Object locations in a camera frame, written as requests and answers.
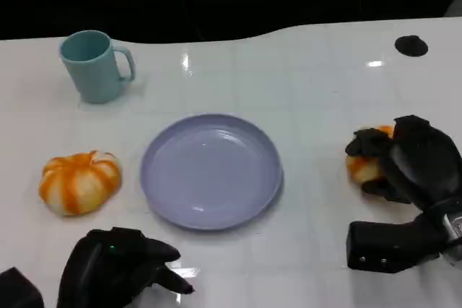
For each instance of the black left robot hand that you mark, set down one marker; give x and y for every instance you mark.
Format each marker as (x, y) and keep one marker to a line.
(108, 272)

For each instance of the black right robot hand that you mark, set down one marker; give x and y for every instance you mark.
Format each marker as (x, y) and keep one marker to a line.
(415, 160)

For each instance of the orange and white bread roll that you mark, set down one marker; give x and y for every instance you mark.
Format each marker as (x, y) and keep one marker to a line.
(80, 182)
(364, 169)

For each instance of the black round table grommet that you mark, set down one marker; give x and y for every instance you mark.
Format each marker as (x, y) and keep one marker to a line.
(411, 45)

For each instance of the lilac plate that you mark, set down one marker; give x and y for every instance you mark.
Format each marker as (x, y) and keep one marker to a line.
(211, 171)

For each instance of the pale green mug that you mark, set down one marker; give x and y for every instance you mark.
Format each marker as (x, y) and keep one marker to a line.
(94, 67)

